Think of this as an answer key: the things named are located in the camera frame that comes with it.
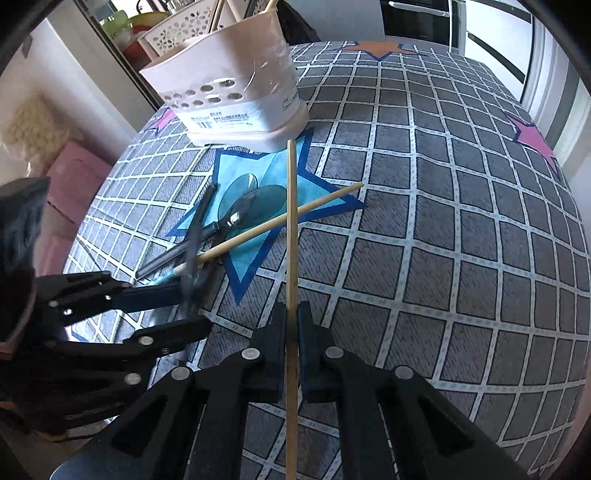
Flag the long wooden chopstick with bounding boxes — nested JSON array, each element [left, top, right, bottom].
[[284, 140, 298, 480]]

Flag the blue-tipped wooden chopstick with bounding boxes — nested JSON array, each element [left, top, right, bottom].
[[150, 182, 363, 286]]

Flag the black-handled clear spoon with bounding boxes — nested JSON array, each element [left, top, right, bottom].
[[181, 173, 260, 259], [137, 185, 287, 280], [180, 183, 217, 318]]

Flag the pink cardboard box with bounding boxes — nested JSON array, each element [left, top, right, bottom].
[[34, 142, 111, 276]]

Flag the grey checked tablecloth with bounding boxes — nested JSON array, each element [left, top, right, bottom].
[[65, 42, 590, 479]]

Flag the pink plastic utensil holder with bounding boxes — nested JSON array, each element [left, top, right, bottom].
[[140, 9, 308, 153]]

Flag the beige perforated storage rack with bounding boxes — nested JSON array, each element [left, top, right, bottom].
[[138, 0, 257, 61]]

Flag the chopstick in holder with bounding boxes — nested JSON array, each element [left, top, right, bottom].
[[207, 0, 225, 33], [264, 0, 279, 13]]

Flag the black oven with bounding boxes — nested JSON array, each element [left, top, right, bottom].
[[380, 0, 467, 48]]

